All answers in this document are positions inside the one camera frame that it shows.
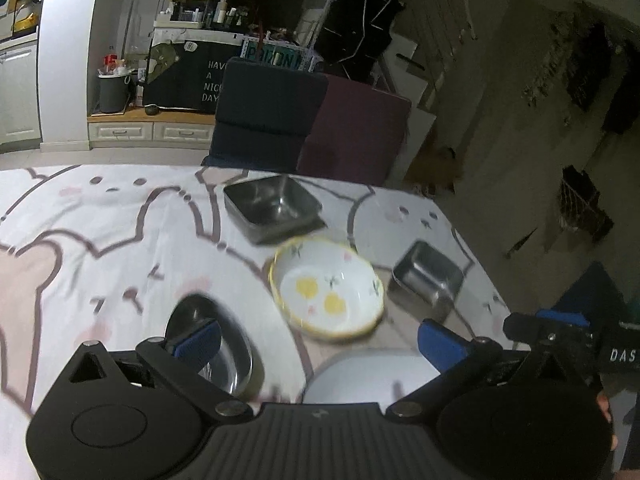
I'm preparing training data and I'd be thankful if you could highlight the teal sign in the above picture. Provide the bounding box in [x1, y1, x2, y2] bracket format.
[240, 40, 306, 71]

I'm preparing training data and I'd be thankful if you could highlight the person's right hand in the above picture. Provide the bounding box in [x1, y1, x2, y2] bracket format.
[596, 390, 617, 456]

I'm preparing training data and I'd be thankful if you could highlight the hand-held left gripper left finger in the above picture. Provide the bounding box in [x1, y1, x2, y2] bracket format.
[65, 319, 255, 423]

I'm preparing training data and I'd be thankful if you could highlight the hanging black garment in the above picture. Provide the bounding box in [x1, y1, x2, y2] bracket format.
[567, 22, 640, 136]

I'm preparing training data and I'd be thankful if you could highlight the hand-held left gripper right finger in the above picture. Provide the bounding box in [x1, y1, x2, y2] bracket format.
[385, 318, 588, 420]

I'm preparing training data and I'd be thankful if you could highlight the white net basket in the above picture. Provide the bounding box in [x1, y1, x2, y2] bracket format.
[555, 165, 616, 246]

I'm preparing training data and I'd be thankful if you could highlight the dark blue chair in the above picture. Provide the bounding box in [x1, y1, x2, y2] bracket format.
[201, 57, 328, 176]

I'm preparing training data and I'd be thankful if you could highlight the bear-print tablecloth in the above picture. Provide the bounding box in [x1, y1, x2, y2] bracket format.
[0, 164, 512, 480]

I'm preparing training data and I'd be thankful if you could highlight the wooden bench with white drawers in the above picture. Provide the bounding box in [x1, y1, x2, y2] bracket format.
[87, 105, 216, 151]

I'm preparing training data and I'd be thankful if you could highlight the grey bin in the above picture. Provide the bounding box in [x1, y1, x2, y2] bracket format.
[97, 72, 133, 115]

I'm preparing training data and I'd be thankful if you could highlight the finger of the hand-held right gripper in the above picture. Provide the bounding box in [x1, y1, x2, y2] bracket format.
[537, 310, 592, 329]
[502, 311, 601, 357]

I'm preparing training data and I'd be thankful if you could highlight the yellow-rimmed floral bowl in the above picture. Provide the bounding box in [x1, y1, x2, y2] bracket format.
[269, 237, 387, 342]

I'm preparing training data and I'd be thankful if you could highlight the shallow square steel tray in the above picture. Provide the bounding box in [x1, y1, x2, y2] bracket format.
[222, 174, 326, 246]

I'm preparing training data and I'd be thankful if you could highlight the maroon chair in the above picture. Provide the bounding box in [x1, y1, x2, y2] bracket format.
[297, 74, 413, 188]

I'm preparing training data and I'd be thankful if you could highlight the white printed plate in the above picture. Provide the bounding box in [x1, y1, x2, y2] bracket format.
[302, 355, 443, 406]

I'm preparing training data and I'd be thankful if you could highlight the deep square steel container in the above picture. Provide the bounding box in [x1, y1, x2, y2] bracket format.
[391, 240, 465, 318]

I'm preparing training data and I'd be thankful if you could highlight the black printed cabinet cover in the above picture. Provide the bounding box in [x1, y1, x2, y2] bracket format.
[142, 40, 251, 113]

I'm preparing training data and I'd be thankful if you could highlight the black jacket with white trim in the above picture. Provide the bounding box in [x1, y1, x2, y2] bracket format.
[312, 0, 405, 83]

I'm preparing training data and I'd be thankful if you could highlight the white shelf with bottles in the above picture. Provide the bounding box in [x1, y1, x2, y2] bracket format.
[160, 0, 261, 31]

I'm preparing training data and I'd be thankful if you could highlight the round steel bowl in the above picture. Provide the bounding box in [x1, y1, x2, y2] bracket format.
[164, 294, 255, 397]

